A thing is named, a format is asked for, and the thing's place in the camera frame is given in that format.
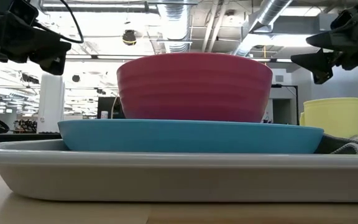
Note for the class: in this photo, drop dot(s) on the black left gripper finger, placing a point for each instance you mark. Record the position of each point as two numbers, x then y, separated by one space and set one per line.
53 53

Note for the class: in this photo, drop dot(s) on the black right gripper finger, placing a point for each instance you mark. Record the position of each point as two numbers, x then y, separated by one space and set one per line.
334 40
319 63

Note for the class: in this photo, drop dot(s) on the yellow mug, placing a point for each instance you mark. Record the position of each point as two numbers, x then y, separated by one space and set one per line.
334 118

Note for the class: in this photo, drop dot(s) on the pink ribbed bowl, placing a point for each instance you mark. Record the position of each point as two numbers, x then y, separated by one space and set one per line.
194 90

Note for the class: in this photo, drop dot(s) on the blue plate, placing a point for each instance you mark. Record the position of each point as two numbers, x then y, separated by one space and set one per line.
191 137

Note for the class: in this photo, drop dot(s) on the grey plastic tray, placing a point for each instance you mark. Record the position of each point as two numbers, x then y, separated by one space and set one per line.
179 177

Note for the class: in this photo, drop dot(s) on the white pillar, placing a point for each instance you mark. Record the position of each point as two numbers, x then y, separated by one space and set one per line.
51 102

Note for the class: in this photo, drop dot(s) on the long ceiling light strip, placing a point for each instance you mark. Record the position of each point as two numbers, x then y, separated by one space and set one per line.
104 57

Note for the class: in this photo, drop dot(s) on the black monitor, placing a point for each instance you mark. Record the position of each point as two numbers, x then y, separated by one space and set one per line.
110 107

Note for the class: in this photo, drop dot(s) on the white bottle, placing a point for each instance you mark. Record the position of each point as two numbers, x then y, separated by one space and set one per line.
104 114

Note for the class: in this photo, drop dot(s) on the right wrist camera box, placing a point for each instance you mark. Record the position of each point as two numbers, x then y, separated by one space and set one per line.
346 18

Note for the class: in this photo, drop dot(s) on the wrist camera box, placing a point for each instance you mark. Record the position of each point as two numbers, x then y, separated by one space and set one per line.
23 12
346 18

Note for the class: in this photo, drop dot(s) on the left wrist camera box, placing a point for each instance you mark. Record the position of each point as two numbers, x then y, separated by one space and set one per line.
23 12

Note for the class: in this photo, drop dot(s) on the black background station frame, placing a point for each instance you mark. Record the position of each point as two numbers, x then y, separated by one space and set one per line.
296 102

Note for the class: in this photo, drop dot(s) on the silver ventilation duct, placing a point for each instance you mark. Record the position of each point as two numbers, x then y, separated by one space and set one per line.
176 25
269 15

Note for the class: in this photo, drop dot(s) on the black ceiling dome camera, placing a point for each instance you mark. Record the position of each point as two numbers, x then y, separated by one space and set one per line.
129 37

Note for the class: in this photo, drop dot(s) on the black aluminium table frame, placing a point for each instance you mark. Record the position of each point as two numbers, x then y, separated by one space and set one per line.
20 137

